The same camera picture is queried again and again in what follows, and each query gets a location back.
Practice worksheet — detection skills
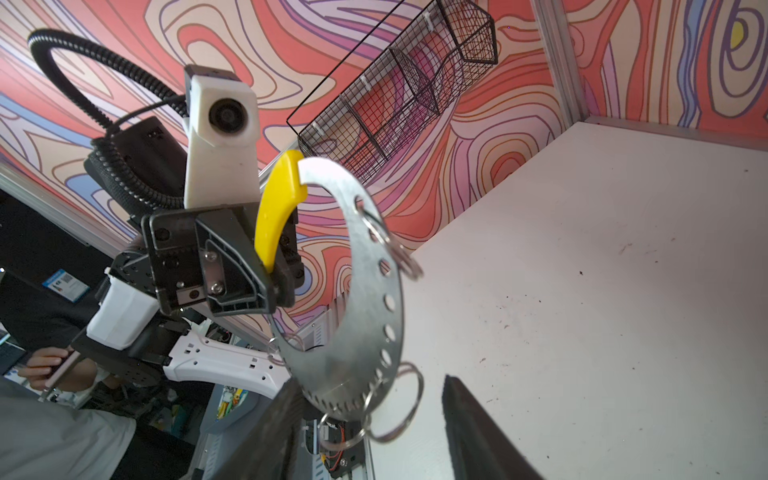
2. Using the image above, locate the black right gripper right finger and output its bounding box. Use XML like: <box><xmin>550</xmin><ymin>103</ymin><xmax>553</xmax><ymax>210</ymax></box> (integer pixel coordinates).
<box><xmin>442</xmin><ymin>375</ymin><xmax>543</xmax><ymax>480</ymax></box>

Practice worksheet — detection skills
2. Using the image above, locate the large keyring with yellow sleeve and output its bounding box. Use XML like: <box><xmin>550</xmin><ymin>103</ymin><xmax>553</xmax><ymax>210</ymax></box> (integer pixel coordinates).
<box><xmin>254</xmin><ymin>150</ymin><xmax>423</xmax><ymax>451</ymax></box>

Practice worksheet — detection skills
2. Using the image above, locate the black wire basket left wall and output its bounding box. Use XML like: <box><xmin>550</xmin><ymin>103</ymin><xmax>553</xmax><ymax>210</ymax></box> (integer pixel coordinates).
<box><xmin>286</xmin><ymin>1</ymin><xmax>499</xmax><ymax>184</ymax></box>

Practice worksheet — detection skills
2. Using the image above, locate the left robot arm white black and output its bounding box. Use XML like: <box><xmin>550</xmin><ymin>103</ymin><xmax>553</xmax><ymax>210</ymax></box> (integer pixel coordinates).
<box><xmin>28</xmin><ymin>29</ymin><xmax>304</xmax><ymax>398</ymax></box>

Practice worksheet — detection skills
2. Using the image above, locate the person hand background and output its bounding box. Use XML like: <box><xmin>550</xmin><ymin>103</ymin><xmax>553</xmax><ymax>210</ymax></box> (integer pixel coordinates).
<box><xmin>18</xmin><ymin>347</ymin><xmax>98</xmax><ymax>392</ymax></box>

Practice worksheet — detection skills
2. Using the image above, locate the person grey shirt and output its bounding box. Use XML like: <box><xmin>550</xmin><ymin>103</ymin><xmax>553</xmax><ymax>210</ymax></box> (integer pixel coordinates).
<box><xmin>1</xmin><ymin>378</ymin><xmax>136</xmax><ymax>479</ymax></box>

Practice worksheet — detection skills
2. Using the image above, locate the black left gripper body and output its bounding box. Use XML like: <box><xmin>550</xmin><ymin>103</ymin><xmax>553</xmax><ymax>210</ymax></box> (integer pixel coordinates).
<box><xmin>142</xmin><ymin>203</ymin><xmax>305</xmax><ymax>317</ymax></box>

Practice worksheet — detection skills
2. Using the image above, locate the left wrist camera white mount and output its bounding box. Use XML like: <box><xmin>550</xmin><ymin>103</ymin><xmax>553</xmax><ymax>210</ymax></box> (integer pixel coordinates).
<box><xmin>183</xmin><ymin>65</ymin><xmax>261</xmax><ymax>209</ymax></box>

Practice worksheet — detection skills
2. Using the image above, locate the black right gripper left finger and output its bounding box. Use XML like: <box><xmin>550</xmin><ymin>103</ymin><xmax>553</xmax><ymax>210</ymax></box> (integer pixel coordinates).
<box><xmin>213</xmin><ymin>379</ymin><xmax>310</xmax><ymax>480</ymax></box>

